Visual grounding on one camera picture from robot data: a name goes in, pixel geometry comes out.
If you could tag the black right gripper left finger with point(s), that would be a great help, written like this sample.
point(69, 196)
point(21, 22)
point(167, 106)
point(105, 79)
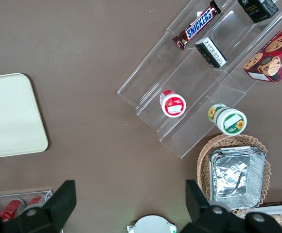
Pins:
point(56, 206)

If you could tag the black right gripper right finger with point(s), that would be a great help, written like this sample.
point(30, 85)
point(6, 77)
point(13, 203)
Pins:
point(197, 206)

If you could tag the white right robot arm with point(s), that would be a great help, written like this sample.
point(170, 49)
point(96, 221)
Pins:
point(153, 225)

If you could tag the aluminium foil tray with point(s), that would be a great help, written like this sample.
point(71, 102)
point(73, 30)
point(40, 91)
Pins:
point(233, 177)

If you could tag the light tan wicker basket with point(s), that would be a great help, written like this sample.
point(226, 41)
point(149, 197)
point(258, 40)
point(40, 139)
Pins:
point(204, 160)

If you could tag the cream rectangular plastic tray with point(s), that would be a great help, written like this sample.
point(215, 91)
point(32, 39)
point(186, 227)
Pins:
point(9, 116)

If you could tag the red cola bottle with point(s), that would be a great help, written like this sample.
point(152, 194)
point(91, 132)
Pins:
point(35, 200)
point(11, 208)

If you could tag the clear acrylic bottle rack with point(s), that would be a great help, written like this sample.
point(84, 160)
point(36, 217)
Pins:
point(22, 193)

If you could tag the white plastic snack bin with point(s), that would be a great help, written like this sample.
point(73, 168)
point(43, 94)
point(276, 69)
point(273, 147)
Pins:
point(277, 208)

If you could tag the green sunflower-print cup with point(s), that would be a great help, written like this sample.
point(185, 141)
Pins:
point(231, 121)

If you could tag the red-lidded white cup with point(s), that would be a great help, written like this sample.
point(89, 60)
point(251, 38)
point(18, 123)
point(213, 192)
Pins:
point(173, 105)

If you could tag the clear acrylic stepped shelf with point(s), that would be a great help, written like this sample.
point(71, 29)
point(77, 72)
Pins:
point(155, 72)

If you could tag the small black white-sided box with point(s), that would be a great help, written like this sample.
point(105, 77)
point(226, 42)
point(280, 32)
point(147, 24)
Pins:
point(209, 52)

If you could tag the red plaid cookie box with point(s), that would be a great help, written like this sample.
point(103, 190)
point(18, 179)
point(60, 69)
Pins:
point(274, 55)

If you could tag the Snickers chocolate bar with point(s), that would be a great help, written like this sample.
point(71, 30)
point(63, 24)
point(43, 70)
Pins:
point(199, 24)

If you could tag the black box with gold print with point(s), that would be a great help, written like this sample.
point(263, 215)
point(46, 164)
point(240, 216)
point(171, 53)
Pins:
point(257, 9)

